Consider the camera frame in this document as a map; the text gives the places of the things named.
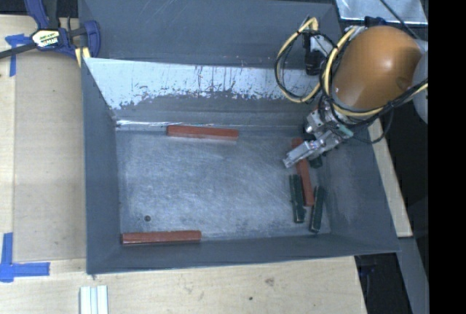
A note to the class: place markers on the black cylinder on white bracket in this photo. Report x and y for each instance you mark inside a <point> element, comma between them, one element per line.
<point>314,59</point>

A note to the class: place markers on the pale grey metal gripper finger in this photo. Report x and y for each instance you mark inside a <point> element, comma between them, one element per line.
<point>301,157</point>
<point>304,149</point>

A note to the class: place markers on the pale wood flat board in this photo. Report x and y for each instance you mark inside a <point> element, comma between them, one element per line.
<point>47,159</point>

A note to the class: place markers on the dark green flat block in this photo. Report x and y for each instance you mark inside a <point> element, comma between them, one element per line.
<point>317,208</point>
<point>297,199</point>

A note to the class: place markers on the grey metal bin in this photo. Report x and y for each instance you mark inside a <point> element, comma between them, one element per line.
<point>204,177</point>

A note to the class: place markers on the red-brown flat block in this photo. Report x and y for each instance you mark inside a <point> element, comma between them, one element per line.
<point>306,181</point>
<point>202,132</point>
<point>160,237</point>

